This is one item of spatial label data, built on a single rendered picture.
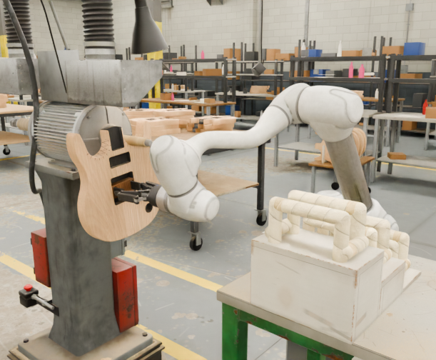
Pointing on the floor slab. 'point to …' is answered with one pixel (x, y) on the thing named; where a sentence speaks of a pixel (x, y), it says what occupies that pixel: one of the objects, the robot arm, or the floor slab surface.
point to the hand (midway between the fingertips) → (124, 188)
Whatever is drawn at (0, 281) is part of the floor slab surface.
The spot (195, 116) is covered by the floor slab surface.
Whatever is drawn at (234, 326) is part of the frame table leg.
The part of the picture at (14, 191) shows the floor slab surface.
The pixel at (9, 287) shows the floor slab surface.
